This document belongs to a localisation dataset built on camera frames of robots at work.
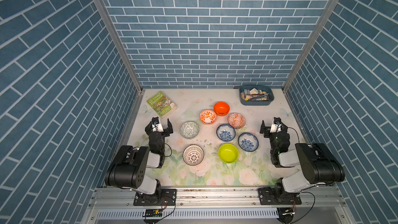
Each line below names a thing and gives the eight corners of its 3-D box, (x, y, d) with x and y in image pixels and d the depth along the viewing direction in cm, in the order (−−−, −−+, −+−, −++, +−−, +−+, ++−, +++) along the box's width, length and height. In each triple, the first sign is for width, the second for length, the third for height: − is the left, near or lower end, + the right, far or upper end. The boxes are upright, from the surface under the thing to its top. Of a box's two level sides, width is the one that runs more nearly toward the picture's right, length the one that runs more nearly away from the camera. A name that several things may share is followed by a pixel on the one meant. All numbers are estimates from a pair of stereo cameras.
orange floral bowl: (199, 124, 101) (199, 121, 99) (199, 112, 108) (199, 109, 105) (216, 124, 102) (217, 121, 99) (216, 112, 108) (216, 109, 105)
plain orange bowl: (214, 116, 105) (214, 113, 102) (213, 105, 112) (213, 101, 109) (229, 117, 105) (230, 113, 102) (228, 105, 112) (228, 101, 109)
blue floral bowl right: (238, 152, 90) (240, 149, 87) (236, 135, 97) (237, 132, 94) (258, 152, 90) (260, 149, 87) (254, 135, 97) (256, 132, 94)
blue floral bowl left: (216, 141, 94) (217, 138, 91) (216, 127, 100) (216, 123, 97) (235, 141, 94) (236, 138, 91) (233, 127, 101) (234, 124, 97)
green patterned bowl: (179, 138, 95) (179, 135, 92) (181, 124, 102) (181, 121, 99) (198, 138, 95) (198, 135, 92) (199, 124, 102) (199, 121, 99)
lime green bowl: (218, 164, 86) (219, 161, 82) (217, 147, 93) (218, 143, 89) (238, 164, 86) (239, 161, 82) (235, 147, 93) (237, 143, 89)
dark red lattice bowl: (182, 165, 85) (181, 162, 81) (184, 147, 92) (183, 144, 88) (204, 165, 85) (204, 162, 81) (204, 147, 92) (204, 144, 88)
